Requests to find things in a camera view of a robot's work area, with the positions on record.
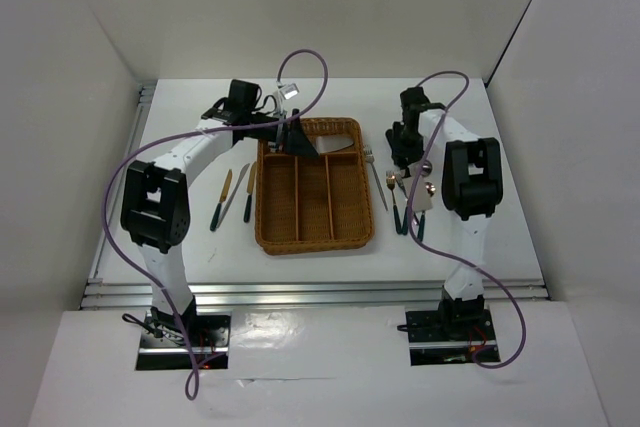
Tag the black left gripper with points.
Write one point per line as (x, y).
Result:
(297, 143)

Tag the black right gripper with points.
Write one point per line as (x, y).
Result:
(398, 150)

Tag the silver cake server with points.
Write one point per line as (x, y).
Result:
(332, 143)

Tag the gold spoon green handle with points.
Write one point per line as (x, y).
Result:
(424, 212)
(400, 182)

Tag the gold fork green handle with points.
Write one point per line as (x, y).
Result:
(391, 185)

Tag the silver fork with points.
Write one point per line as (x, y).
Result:
(370, 159)

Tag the silver table knife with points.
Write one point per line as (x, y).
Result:
(232, 195)

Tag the black handled metal spatula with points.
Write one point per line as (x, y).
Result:
(414, 183)

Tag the gold knife green handle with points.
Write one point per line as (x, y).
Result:
(222, 198)
(250, 189)

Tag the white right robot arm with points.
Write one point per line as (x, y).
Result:
(471, 188)

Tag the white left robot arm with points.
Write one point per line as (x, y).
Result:
(155, 208)

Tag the silver spoon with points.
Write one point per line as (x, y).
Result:
(426, 169)

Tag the brown wicker cutlery tray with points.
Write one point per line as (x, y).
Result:
(306, 205)

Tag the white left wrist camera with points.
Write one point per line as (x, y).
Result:
(283, 93)

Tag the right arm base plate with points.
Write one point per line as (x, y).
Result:
(431, 343)

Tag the aluminium table rail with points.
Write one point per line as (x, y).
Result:
(101, 295)

